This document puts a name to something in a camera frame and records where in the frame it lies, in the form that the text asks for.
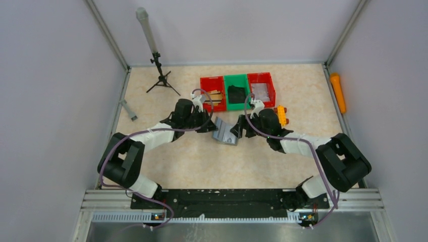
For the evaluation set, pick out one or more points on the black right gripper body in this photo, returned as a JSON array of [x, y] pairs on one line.
[[247, 124]]

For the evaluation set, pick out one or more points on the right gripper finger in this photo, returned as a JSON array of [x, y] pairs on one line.
[[237, 130], [242, 120]]

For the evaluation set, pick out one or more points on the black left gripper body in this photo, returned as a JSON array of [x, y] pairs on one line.
[[203, 121]]

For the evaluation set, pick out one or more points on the grey card holder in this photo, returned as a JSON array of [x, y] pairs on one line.
[[223, 134]]

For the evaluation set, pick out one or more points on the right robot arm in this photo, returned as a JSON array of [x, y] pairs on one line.
[[340, 163]]

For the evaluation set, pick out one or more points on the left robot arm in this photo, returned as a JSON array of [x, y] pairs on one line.
[[122, 160]]

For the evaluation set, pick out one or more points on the yellow toy brick car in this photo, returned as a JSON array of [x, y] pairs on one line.
[[281, 111]]

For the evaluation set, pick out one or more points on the black item in bin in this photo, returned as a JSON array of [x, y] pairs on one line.
[[236, 95]]

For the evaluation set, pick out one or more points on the clear bag in bin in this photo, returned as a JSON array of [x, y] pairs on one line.
[[260, 91]]

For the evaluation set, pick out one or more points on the left red bin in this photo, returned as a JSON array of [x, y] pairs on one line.
[[214, 86]]

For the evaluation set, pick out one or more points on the red bin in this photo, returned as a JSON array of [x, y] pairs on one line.
[[264, 78], [214, 86]]

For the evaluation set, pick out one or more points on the right red bin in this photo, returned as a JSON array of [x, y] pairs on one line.
[[264, 78]]

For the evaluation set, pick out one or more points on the orange flashlight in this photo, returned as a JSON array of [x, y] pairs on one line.
[[336, 85]]

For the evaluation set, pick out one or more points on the black tripod with grey tube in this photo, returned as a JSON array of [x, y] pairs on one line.
[[143, 18]]

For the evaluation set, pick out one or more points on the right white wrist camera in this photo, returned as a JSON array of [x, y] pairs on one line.
[[257, 106]]

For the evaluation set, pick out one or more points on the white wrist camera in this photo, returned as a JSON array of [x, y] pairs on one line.
[[257, 106], [198, 101]]

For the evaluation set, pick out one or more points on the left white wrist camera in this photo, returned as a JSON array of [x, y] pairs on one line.
[[198, 101]]

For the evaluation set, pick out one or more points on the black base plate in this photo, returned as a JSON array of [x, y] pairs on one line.
[[230, 203]]

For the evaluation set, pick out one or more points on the small grey bracket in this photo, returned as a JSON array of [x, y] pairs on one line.
[[131, 114]]

